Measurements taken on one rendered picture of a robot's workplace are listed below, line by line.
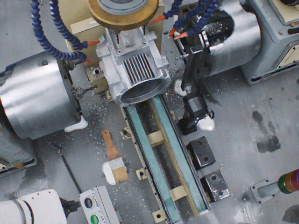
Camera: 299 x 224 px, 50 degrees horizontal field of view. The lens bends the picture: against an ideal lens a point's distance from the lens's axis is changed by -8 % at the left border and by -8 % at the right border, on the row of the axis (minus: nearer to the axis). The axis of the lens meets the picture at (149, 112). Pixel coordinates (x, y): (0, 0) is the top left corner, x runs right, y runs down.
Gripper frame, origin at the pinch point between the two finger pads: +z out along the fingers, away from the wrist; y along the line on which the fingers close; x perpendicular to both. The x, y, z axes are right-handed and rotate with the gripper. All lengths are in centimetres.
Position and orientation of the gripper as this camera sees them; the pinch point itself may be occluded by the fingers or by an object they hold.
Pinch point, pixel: (71, 206)
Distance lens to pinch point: 91.2
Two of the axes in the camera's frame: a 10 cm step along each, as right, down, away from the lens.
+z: 5.8, 0.3, 8.1
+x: -7.3, 4.7, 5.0
